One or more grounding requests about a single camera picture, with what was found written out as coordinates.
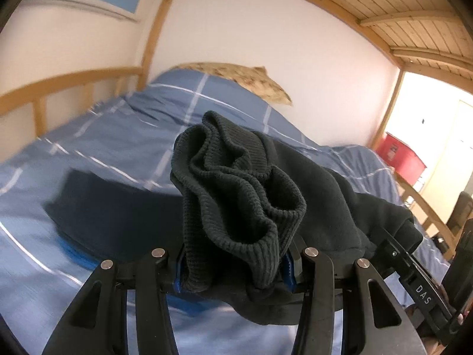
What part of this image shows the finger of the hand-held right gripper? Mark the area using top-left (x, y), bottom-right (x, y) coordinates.
top-left (373, 220), bottom-right (424, 278)

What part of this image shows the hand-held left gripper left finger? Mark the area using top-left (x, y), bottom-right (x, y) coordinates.
top-left (42, 248), bottom-right (185, 355)

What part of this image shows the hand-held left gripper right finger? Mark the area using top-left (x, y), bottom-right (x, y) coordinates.
top-left (283, 237), bottom-right (429, 355)

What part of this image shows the black knit sweater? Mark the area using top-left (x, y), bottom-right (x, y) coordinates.
top-left (170, 110), bottom-right (414, 326)

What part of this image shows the black chair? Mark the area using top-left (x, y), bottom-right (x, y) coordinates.
top-left (445, 191), bottom-right (473, 237)

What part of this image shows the red storage bin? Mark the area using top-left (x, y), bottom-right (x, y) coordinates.
top-left (375, 132), bottom-right (428, 183)

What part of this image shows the folded navy garment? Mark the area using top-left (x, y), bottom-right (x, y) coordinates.
top-left (44, 168), bottom-right (185, 263)

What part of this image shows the blue checked blanket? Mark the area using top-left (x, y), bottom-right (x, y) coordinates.
top-left (0, 68), bottom-right (451, 355)

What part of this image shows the beige patterned pillow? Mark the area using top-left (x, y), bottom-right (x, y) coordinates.
top-left (172, 62), bottom-right (293, 106)

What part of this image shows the wooden bunk bed frame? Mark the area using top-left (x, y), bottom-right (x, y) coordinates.
top-left (0, 0), bottom-right (473, 263)

